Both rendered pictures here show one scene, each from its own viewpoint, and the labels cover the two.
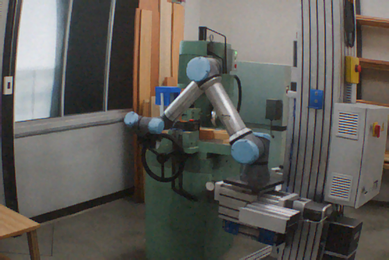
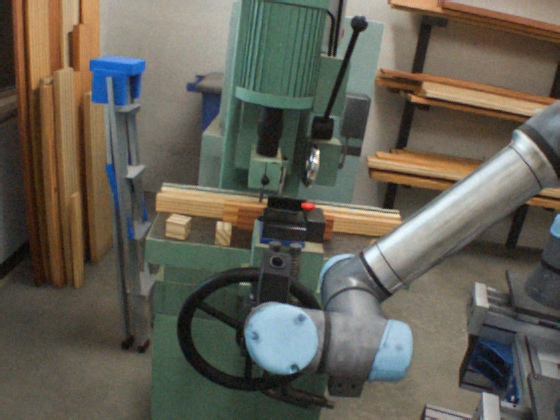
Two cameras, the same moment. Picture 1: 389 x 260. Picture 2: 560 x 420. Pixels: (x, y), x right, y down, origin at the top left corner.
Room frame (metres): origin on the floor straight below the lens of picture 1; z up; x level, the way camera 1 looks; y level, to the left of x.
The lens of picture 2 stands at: (1.82, 0.57, 1.40)
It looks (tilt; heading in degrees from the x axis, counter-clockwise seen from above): 22 degrees down; 330
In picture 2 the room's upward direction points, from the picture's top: 9 degrees clockwise
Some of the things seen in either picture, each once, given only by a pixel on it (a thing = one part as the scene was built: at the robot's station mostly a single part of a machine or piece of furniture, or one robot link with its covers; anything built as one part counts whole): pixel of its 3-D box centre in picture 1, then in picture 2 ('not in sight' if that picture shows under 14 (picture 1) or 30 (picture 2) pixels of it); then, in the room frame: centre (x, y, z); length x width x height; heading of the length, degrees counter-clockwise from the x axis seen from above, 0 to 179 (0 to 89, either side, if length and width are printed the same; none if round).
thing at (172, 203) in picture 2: (201, 133); (291, 217); (2.83, -0.04, 0.92); 0.66 x 0.02 x 0.04; 65
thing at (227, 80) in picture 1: (226, 85); (330, 84); (2.99, -0.19, 1.23); 0.09 x 0.08 x 0.15; 155
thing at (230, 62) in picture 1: (230, 60); (331, 17); (3.09, -0.23, 1.40); 0.10 x 0.06 x 0.16; 155
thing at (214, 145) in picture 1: (189, 143); (280, 254); (2.74, 0.03, 0.87); 0.61 x 0.30 x 0.06; 65
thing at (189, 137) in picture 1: (183, 137); (285, 254); (2.66, 0.06, 0.92); 0.15 x 0.13 x 0.09; 65
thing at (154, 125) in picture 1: (153, 125); (359, 339); (2.22, 0.21, 1.04); 0.11 x 0.11 x 0.08; 64
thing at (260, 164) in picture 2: (191, 115); (265, 169); (2.88, 0.02, 1.03); 0.14 x 0.07 x 0.09; 155
